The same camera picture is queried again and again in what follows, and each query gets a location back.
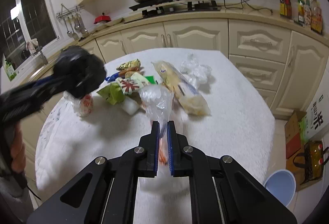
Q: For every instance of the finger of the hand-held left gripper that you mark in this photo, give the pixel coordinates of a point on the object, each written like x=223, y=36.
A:
x=51, y=93
x=45, y=81

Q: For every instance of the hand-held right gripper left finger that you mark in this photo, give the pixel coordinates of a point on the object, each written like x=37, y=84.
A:
x=156, y=141

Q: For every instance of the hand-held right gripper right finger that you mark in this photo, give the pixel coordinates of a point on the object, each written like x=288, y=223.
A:
x=170, y=141

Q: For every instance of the clear plastic bag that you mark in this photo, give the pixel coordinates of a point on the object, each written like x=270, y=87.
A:
x=156, y=100

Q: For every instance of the person's left hand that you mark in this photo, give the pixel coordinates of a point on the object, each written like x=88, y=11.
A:
x=17, y=147

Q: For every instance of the metal faucet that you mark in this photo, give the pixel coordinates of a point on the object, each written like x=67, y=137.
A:
x=43, y=56

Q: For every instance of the green dish soap bottle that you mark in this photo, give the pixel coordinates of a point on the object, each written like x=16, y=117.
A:
x=10, y=71

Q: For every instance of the red white packet in film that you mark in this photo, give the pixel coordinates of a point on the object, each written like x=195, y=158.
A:
x=86, y=104

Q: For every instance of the pink rag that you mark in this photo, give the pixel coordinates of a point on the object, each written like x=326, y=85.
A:
x=31, y=45

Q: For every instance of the white foam block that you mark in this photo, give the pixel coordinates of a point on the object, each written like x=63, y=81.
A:
x=130, y=106

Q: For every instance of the metal ladle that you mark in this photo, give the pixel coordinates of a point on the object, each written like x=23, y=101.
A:
x=83, y=30
x=69, y=32
x=75, y=27

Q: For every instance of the long yellow bread packet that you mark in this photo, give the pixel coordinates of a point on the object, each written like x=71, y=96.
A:
x=180, y=88

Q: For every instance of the red white striped packet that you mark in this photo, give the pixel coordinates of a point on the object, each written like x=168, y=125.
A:
x=129, y=84

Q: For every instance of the white fluffy tablecloth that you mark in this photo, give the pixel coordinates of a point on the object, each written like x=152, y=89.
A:
x=231, y=124

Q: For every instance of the dark window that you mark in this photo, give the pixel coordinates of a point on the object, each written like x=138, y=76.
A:
x=36, y=8

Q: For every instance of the metal utensil rack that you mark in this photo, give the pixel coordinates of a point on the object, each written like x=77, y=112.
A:
x=69, y=11

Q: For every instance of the crumpled clear plastic wrap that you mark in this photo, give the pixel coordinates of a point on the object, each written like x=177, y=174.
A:
x=195, y=71

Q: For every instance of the yellow green snack packet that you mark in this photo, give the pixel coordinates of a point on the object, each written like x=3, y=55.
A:
x=129, y=65

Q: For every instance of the red pot lid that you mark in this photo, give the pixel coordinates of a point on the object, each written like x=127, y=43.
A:
x=102, y=19

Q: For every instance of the light blue bin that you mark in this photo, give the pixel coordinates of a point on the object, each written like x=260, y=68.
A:
x=280, y=188

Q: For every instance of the brown cardboard box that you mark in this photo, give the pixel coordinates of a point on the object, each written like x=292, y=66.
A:
x=293, y=136

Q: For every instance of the cream kitchen base cabinets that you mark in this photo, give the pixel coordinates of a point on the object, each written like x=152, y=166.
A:
x=257, y=41

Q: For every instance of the black gas stove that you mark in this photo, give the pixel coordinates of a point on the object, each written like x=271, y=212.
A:
x=174, y=7

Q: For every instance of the cardboard box with bags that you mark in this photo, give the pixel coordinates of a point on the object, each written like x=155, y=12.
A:
x=312, y=162

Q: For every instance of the white rice bag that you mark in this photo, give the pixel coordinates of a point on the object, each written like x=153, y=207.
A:
x=318, y=116

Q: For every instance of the yellow capped seasoning bottle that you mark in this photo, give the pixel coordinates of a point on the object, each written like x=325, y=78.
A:
x=300, y=11

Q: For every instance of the seasoning packets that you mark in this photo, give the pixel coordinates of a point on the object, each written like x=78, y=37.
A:
x=314, y=16

